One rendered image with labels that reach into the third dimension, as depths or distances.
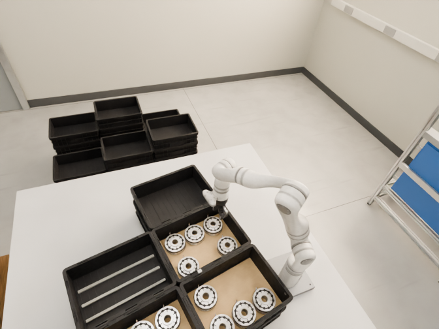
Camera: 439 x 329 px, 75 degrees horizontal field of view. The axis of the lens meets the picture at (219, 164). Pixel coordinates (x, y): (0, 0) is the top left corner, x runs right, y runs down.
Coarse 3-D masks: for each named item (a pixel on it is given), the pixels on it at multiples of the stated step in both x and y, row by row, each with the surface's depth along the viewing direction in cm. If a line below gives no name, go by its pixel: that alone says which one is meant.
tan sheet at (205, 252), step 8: (216, 216) 158; (200, 224) 154; (224, 224) 155; (224, 232) 151; (208, 240) 147; (216, 240) 148; (192, 248) 144; (200, 248) 144; (208, 248) 144; (216, 248) 145; (168, 256) 140; (176, 256) 140; (184, 256) 140; (192, 256) 141; (200, 256) 141; (208, 256) 141; (216, 256) 142; (176, 264) 137; (200, 264) 138; (176, 272) 134
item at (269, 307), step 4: (260, 288) 129; (264, 288) 129; (256, 292) 128; (260, 292) 128; (264, 292) 128; (268, 292) 128; (272, 292) 128; (256, 296) 127; (272, 296) 127; (256, 300) 126; (272, 300) 126; (256, 304) 124; (260, 304) 124; (268, 304) 125; (272, 304) 125; (260, 308) 123; (264, 308) 124; (268, 308) 124; (272, 308) 124
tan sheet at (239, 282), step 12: (240, 264) 140; (252, 264) 140; (228, 276) 135; (240, 276) 136; (252, 276) 136; (216, 288) 131; (228, 288) 131; (240, 288) 132; (252, 288) 132; (192, 300) 126; (228, 300) 127; (240, 300) 128; (264, 300) 129; (276, 300) 129; (204, 312) 123; (216, 312) 124; (228, 312) 124; (204, 324) 120
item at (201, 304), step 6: (198, 288) 127; (204, 288) 127; (210, 288) 128; (198, 294) 125; (216, 294) 126; (198, 300) 124; (210, 300) 124; (216, 300) 124; (204, 306) 122; (210, 306) 122
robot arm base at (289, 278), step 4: (284, 264) 139; (284, 268) 138; (288, 268) 134; (280, 272) 144; (284, 272) 138; (288, 272) 135; (292, 272) 133; (280, 276) 143; (284, 276) 139; (288, 276) 136; (292, 276) 135; (296, 276) 134; (300, 276) 136; (284, 280) 141; (288, 280) 138; (292, 280) 137; (296, 280) 138; (284, 284) 142; (288, 284) 141; (292, 284) 141
